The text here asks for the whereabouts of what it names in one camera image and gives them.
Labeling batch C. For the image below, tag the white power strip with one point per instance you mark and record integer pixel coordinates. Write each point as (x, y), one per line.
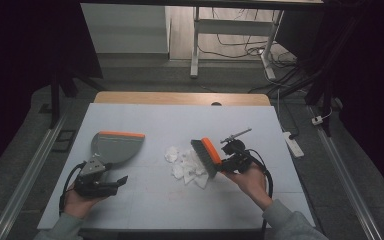
(293, 145)

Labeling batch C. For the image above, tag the white board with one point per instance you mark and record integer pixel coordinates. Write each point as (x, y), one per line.
(180, 116)

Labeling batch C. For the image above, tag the white paper scraps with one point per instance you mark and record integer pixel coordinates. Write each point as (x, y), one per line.
(183, 165)

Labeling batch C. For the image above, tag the white desk frame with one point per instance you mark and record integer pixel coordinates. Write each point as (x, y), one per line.
(233, 27)

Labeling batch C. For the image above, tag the white cabinet panel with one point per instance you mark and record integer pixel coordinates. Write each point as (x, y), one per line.
(123, 28)

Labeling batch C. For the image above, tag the wooden table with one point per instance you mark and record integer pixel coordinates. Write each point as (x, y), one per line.
(146, 98)

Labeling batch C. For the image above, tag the dark curtain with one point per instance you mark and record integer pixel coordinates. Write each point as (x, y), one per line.
(13, 66)
(373, 83)

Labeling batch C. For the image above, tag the black rectangular floor frame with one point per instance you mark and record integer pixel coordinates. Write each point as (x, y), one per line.
(64, 140)

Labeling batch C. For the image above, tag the small white adapter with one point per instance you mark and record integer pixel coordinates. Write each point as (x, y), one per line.
(317, 120)

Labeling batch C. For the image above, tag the orange brush with grey bristles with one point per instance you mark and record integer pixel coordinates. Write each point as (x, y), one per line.
(211, 151)

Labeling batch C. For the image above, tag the black metal stand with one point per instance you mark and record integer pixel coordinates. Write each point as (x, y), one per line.
(55, 96)
(325, 90)

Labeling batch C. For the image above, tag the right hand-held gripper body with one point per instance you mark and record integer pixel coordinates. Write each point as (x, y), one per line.
(240, 160)

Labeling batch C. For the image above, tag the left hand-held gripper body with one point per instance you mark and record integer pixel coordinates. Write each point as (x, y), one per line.
(93, 186)

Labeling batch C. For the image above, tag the person's left hand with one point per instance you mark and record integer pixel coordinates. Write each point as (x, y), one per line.
(78, 205)

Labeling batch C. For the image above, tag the black table grommet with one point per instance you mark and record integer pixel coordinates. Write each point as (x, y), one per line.
(216, 103)

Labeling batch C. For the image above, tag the grey dustpan with orange edge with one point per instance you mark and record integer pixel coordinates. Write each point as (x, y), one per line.
(116, 148)

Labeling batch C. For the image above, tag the aluminium rail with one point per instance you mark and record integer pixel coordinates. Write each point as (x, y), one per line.
(346, 176)
(26, 176)

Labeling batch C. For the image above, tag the person's right hand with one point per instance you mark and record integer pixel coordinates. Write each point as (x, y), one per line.
(251, 185)

